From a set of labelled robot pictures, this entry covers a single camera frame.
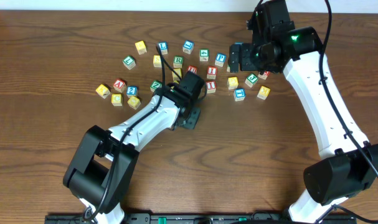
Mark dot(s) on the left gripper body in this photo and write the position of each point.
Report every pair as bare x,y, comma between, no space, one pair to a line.
192,118

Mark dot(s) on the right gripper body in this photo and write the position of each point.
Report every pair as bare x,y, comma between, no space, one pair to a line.
235,58

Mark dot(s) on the red U block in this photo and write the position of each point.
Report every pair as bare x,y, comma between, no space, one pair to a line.
192,69

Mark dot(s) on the green R block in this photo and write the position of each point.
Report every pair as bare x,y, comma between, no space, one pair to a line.
178,61

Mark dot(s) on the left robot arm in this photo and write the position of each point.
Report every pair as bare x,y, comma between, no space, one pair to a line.
101,169

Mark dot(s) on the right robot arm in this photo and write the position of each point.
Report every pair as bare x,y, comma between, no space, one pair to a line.
349,162

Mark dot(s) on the green J block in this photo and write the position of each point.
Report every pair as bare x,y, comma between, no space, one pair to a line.
251,80

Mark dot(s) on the blue P block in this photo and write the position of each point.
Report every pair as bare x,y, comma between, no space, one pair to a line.
220,59

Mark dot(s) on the red M block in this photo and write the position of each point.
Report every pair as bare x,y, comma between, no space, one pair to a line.
263,75

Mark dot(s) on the yellow block right centre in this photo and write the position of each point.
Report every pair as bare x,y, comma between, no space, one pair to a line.
232,83

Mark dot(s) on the upper red I block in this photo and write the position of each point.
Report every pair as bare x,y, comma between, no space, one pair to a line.
211,72

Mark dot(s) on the red i block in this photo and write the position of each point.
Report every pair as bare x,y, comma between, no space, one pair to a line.
211,72
211,87

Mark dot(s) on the lower red I block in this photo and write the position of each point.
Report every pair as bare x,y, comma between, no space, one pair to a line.
211,87

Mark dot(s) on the blue T block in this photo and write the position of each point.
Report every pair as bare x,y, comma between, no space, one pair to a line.
239,94

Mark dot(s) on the yellow M block right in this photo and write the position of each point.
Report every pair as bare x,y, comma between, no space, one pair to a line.
263,92

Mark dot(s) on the yellow S block centre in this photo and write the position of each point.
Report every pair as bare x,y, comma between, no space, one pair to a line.
176,74

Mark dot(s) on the yellow s block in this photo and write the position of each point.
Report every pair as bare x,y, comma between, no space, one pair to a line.
176,74
157,62

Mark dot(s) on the green 4 block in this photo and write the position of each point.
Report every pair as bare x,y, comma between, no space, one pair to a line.
203,55

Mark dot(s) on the green Z block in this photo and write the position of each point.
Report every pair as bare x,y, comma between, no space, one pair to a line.
155,85

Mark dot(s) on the yellow Q block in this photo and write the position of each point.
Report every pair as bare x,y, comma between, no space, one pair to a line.
134,102

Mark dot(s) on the blue tilted L block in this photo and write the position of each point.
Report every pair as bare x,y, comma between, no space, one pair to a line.
188,47

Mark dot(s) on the blue 2 block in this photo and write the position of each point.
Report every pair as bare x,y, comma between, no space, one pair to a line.
131,91

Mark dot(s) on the yellow S block left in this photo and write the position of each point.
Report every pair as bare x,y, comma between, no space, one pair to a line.
157,62

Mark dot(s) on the yellow C block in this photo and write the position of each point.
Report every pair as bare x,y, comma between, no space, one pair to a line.
117,100

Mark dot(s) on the red A block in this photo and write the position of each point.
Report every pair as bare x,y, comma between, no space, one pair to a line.
119,85

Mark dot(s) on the green 7 block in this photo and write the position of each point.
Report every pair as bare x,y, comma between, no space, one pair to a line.
129,62

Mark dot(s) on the yellow block top left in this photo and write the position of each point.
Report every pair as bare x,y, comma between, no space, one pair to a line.
141,47

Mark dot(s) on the yellow K block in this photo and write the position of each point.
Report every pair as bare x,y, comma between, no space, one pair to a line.
103,91

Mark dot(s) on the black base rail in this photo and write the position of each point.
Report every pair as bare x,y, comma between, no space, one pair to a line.
145,218

